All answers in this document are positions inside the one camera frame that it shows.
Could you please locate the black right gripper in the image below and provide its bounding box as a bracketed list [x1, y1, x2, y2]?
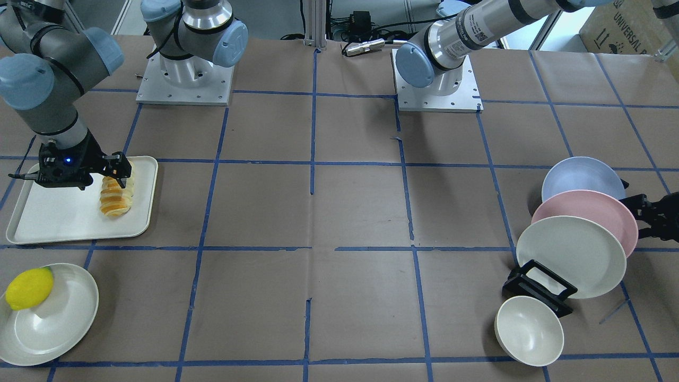
[36, 132, 133, 190]

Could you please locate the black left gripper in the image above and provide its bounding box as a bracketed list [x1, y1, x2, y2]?
[620, 194, 678, 241]

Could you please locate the orange striped bread loaf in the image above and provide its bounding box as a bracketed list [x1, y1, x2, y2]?
[99, 162, 135, 218]

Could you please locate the blue plate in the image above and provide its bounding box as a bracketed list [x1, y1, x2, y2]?
[541, 157, 626, 201]

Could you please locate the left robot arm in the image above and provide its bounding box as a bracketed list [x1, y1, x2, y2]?
[394, 1, 677, 241]

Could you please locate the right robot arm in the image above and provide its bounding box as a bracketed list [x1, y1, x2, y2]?
[2, 1, 248, 189]

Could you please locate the pink plate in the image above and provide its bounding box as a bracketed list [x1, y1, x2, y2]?
[531, 189, 639, 258]

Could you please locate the cream plate in rack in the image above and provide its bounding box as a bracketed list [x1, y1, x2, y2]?
[516, 216, 626, 299]

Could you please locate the white plate under lemon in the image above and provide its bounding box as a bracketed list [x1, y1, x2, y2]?
[1, 263, 99, 367]

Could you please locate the white rectangular tray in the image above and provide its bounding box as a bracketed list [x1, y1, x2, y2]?
[6, 155, 159, 245]

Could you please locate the yellow lemon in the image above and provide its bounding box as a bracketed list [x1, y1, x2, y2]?
[5, 266, 54, 310]

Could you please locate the black dish rack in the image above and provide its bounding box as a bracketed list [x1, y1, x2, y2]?
[502, 259, 578, 318]

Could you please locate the cream bowl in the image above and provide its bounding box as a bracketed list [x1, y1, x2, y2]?
[494, 296, 565, 367]

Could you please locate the cardboard box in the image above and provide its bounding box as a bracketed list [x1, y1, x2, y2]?
[579, 1, 672, 55]

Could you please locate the silver metal connector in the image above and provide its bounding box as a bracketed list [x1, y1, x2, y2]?
[341, 38, 386, 57]

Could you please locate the black power adapter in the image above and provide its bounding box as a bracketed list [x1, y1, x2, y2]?
[347, 11, 372, 34]

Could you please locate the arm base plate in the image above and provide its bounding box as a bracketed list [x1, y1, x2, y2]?
[136, 53, 234, 106]
[392, 49, 483, 113]

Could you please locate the aluminium frame post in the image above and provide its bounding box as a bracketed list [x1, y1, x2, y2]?
[301, 0, 330, 51]

